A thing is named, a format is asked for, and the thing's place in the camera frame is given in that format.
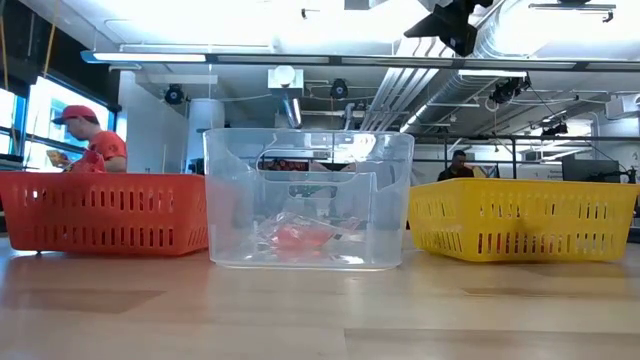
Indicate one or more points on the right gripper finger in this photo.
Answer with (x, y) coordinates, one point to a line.
(450, 27)

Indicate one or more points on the red clear-wrapped candy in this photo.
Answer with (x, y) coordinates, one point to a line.
(300, 236)

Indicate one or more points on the black track light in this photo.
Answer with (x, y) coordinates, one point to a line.
(507, 90)
(555, 129)

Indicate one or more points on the white ceiling conduit bundle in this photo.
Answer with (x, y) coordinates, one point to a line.
(395, 95)

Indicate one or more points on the black round ceiling device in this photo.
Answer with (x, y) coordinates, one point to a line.
(339, 90)
(174, 95)

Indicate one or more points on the black metal railing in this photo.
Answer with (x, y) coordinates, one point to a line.
(513, 150)

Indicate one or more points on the person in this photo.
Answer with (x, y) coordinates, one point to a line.
(107, 147)
(456, 172)

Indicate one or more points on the white box with dome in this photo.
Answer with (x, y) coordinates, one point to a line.
(285, 77)

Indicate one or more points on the yellow plastic basket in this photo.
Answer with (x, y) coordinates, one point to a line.
(525, 192)

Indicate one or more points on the dark room monitor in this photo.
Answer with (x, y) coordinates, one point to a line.
(590, 171)

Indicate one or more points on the clear plastic bin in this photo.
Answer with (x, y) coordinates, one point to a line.
(240, 150)

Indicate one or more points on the white round pillar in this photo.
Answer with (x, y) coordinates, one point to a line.
(205, 135)

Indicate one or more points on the long ceiling light bar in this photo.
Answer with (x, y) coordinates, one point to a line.
(150, 57)

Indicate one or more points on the red bag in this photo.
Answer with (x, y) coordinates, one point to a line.
(90, 162)

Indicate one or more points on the orange plastic basket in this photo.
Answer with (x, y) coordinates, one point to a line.
(100, 220)

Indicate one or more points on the bright window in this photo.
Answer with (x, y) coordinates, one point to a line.
(45, 100)

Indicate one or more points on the silver corrugated air duct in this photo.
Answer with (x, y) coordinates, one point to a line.
(450, 95)

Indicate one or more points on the dark ceiling rail fixture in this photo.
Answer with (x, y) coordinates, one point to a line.
(570, 6)

